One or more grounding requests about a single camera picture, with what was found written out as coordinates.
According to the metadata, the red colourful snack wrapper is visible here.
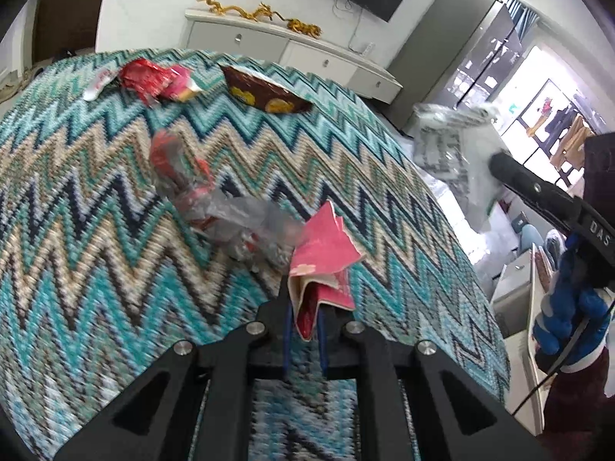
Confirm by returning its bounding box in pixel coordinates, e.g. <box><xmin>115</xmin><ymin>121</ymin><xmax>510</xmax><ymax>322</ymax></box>
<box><xmin>149</xmin><ymin>129</ymin><xmax>217</xmax><ymax>202</ymax></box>

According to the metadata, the dark brown snack bag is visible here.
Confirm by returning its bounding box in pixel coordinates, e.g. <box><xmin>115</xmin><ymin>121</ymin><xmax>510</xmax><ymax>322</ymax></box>
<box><xmin>220</xmin><ymin>64</ymin><xmax>314</xmax><ymax>116</ymax></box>

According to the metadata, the gold tiger figurine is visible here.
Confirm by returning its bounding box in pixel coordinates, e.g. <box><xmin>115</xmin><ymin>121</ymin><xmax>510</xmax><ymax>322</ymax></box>
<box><xmin>287</xmin><ymin>18</ymin><xmax>322</xmax><ymax>38</ymax></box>

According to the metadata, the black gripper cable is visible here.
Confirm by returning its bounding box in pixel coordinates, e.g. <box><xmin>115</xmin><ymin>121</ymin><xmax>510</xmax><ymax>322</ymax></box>
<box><xmin>510</xmin><ymin>305</ymin><xmax>597</xmax><ymax>416</ymax></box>

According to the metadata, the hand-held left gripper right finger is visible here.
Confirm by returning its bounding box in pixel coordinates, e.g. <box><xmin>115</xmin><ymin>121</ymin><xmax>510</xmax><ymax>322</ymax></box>
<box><xmin>317</xmin><ymin>310</ymin><xmax>549</xmax><ymax>461</ymax></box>

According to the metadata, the person's right hand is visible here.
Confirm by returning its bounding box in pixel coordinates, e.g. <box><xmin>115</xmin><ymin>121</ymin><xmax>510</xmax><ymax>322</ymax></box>
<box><xmin>532</xmin><ymin>235</ymin><xmax>615</xmax><ymax>370</ymax></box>

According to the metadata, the clear plastic wrapper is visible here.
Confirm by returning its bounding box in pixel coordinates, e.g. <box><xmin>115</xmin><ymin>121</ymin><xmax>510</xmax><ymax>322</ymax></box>
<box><xmin>189</xmin><ymin>187</ymin><xmax>308</xmax><ymax>270</ymax></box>

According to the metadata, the light blue chair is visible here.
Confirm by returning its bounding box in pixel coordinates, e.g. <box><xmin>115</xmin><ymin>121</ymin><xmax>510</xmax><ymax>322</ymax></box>
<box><xmin>521</xmin><ymin>223</ymin><xmax>543</xmax><ymax>251</ymax></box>

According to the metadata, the grey white television stand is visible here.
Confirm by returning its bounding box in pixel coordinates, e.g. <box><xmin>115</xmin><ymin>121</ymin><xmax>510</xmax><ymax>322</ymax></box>
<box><xmin>185</xmin><ymin>7</ymin><xmax>403</xmax><ymax>104</ymax></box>

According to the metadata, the grey double-door refrigerator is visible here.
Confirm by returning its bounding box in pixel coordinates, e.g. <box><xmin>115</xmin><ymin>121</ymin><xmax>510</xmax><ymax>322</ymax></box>
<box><xmin>384</xmin><ymin>0</ymin><xmax>541</xmax><ymax>128</ymax></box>

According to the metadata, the white printed plastic bag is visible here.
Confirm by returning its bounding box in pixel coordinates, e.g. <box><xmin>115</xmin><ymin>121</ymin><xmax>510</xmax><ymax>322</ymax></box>
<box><xmin>412</xmin><ymin>101</ymin><xmax>510</xmax><ymax>231</ymax></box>

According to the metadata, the red foil wrapper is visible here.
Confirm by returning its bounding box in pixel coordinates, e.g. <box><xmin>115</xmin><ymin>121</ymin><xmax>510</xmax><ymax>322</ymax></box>
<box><xmin>84</xmin><ymin>58</ymin><xmax>203</xmax><ymax>106</ymax></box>

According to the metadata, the pink paper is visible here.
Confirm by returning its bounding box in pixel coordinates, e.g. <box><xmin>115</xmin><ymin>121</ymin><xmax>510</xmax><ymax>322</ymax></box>
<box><xmin>288</xmin><ymin>201</ymin><xmax>367</xmax><ymax>342</ymax></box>

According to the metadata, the gold dragon figurine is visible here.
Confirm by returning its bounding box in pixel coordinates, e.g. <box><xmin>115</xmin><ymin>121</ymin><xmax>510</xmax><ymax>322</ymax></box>
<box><xmin>198</xmin><ymin>0</ymin><xmax>276</xmax><ymax>22</ymax></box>

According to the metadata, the black television cable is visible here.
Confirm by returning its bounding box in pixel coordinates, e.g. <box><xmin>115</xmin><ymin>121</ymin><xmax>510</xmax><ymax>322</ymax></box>
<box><xmin>331</xmin><ymin>0</ymin><xmax>366</xmax><ymax>51</ymax></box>

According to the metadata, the blue curtain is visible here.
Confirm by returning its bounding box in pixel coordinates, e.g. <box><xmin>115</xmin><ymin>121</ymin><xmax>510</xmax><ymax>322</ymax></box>
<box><xmin>500</xmin><ymin>0</ymin><xmax>540</xmax><ymax>39</ymax></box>

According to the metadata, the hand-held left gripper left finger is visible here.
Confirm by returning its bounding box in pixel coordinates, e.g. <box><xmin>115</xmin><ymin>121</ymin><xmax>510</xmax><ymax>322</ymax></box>
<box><xmin>53</xmin><ymin>298</ymin><xmax>296</xmax><ymax>461</ymax></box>

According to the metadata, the person's right forearm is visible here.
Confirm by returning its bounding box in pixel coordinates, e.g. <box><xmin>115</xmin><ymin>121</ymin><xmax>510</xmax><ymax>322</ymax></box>
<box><xmin>535</xmin><ymin>341</ymin><xmax>615</xmax><ymax>448</ymax></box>

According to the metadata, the zigzag knitted blanket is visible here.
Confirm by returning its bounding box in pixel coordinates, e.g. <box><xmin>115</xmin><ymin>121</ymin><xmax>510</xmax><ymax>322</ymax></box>
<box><xmin>0</xmin><ymin>48</ymin><xmax>511</xmax><ymax>461</ymax></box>

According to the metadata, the white side table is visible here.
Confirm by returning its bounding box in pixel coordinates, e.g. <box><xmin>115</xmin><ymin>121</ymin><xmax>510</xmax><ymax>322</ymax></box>
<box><xmin>490</xmin><ymin>245</ymin><xmax>553</xmax><ymax>435</ymax></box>

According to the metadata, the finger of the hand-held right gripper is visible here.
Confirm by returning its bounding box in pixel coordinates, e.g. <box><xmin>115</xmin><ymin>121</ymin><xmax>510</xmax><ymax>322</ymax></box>
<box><xmin>489</xmin><ymin>151</ymin><xmax>584</xmax><ymax>231</ymax></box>

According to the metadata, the hanging tan shirt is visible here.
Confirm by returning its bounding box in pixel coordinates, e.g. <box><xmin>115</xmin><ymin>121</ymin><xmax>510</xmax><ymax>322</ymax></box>
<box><xmin>550</xmin><ymin>115</ymin><xmax>594</xmax><ymax>186</ymax></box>

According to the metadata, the dark brown entrance door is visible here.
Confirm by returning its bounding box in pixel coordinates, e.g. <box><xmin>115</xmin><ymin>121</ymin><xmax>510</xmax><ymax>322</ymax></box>
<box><xmin>31</xmin><ymin>0</ymin><xmax>113</xmax><ymax>65</ymax></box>

